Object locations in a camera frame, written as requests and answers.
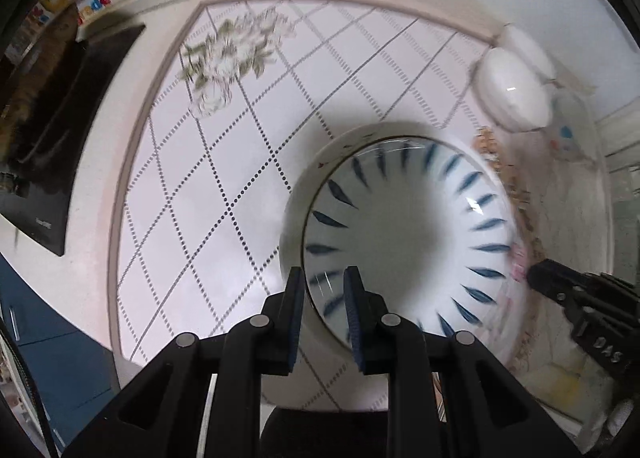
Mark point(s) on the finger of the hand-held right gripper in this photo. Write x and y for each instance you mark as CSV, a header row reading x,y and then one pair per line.
x,y
552,280

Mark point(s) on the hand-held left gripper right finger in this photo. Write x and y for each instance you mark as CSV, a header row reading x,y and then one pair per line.
x,y
355,323

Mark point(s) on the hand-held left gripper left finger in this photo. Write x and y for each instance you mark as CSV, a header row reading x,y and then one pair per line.
x,y
296,323

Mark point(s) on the large plate with patterned rim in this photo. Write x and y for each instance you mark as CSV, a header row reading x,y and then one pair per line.
x,y
570,218

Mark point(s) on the white bowl with blue stripes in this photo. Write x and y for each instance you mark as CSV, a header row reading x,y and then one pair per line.
x,y
400,218

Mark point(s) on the plain white bowl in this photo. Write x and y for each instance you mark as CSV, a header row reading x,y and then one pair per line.
x,y
515,88
535,45

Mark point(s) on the blue cabinet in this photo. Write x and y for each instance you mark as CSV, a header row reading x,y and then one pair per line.
x,y
60,353

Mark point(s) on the black induction cooker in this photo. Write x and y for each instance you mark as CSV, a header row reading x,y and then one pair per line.
x,y
50,138

